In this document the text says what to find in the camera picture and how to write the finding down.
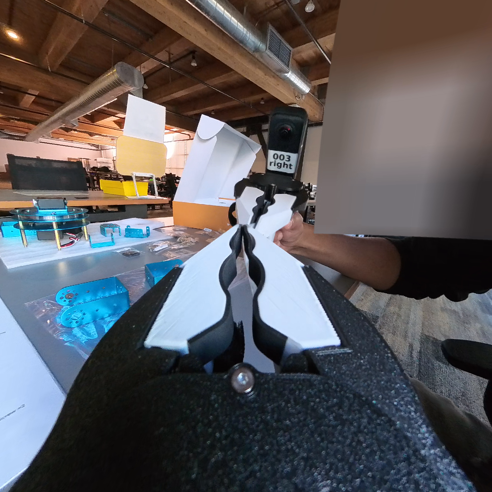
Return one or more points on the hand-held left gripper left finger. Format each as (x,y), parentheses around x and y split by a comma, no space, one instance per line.
(192,303)

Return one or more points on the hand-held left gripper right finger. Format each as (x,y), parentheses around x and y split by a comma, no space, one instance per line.
(296,307)

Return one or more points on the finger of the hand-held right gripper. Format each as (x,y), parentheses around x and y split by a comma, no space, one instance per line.
(280,215)
(246,203)

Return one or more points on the person's right forearm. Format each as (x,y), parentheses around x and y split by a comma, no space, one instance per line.
(346,257)

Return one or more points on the grey desk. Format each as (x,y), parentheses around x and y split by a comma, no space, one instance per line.
(38,280)

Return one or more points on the person's right hand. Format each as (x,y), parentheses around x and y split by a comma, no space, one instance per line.
(294,234)

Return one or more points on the open white orange cardboard box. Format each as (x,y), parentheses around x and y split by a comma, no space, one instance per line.
(200,215)

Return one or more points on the pile of small screw bags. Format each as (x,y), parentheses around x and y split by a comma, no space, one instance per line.
(176,242)

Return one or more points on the small black parts packet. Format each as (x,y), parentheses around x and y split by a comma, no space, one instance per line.
(128,252)

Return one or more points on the clear acrylic stand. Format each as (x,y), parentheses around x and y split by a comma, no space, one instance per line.
(144,184)

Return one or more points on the yellow board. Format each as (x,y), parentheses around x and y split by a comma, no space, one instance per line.
(140,155)

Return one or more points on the white foam sheet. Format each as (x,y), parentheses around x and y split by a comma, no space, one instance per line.
(77,254)

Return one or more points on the pendant ceiling lamp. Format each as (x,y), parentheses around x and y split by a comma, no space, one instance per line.
(309,5)
(193,61)

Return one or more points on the yellow plastic bin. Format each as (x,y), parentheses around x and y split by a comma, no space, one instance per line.
(115,187)

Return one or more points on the white paper card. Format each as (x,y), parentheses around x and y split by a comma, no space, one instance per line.
(144,115)

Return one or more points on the wooden edged table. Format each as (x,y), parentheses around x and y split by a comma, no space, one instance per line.
(96,200)

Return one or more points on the clear plastic bag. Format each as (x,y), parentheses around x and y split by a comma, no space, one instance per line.
(42,307)

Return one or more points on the robot turntable base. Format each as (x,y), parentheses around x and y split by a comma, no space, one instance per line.
(50,215)

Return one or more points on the white assembly manual booklet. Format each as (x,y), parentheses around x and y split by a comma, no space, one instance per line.
(23,365)

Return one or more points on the black screen panel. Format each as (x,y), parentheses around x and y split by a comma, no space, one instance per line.
(46,173)

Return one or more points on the recessed ceiling light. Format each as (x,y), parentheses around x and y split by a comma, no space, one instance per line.
(12,34)

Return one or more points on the small blue metal bracket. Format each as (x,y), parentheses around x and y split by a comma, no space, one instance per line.
(136,232)
(7,229)
(109,229)
(100,243)

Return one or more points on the silver air duct with vent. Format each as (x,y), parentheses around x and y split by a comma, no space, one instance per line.
(246,34)

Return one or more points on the silver round air duct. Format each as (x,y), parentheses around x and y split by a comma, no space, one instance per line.
(88,96)

